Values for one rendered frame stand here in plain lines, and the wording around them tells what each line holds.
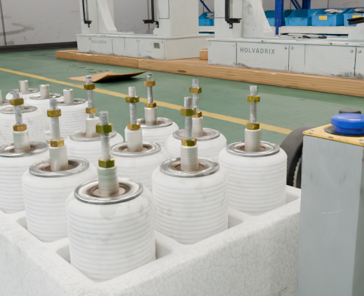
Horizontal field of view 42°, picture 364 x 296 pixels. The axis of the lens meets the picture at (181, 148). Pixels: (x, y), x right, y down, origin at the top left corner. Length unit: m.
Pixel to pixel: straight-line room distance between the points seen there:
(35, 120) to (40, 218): 0.44
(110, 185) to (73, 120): 0.56
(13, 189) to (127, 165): 0.17
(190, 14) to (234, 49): 0.89
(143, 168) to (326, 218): 0.25
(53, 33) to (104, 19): 2.36
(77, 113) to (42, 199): 0.49
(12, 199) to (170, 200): 0.25
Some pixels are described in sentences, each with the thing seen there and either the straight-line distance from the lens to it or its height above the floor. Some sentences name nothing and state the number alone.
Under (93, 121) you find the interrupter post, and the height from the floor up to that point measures 0.28.
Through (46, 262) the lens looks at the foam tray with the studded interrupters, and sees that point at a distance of 0.55.
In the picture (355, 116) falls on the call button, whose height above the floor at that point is 0.33.
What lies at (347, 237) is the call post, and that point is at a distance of 0.52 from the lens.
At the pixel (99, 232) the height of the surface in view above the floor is 0.23.
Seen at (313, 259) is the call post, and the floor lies 0.17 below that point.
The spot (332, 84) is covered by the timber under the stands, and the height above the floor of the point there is 0.05.
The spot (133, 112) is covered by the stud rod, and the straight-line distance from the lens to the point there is 0.67.
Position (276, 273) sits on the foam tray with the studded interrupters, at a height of 0.10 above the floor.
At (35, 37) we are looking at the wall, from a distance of 7.27.
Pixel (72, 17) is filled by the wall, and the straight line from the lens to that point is 7.50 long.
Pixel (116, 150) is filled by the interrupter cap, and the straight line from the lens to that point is 0.68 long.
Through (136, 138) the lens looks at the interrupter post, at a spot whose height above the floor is 0.27.
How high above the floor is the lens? 0.44
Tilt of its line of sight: 16 degrees down
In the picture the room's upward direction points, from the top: 2 degrees counter-clockwise
